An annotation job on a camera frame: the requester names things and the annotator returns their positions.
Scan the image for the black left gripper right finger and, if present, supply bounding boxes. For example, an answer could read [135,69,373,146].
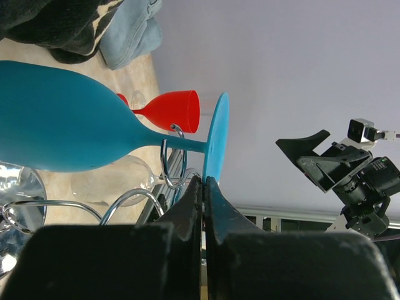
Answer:
[204,177,399,299]

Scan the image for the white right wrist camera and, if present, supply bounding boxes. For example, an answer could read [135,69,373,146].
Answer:
[340,118,399,151]

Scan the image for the blue plastic wine glass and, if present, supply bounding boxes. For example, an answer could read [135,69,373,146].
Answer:
[1,61,229,179]

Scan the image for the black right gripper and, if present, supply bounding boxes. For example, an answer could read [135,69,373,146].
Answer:
[276,129,373,193]

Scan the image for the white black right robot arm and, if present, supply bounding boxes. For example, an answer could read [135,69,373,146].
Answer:
[276,130,399,239]

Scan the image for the grey blue cloth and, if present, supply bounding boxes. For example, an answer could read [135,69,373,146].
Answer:
[100,0,163,70]

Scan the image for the clear wine glass front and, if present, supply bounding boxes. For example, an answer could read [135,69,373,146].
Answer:
[130,90,148,109]

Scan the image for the clear wine glass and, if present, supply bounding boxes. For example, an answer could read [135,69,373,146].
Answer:
[130,90,148,109]
[70,154,201,209]

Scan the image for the chrome wire wine glass rack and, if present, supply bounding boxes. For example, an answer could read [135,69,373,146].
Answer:
[0,123,201,279]

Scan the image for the black floral blanket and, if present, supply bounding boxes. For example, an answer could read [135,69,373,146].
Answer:
[1,0,123,64]

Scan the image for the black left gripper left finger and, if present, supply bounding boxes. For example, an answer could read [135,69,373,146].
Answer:
[1,176,202,299]

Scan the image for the red plastic wine glass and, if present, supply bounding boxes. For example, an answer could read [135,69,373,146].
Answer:
[131,90,201,134]

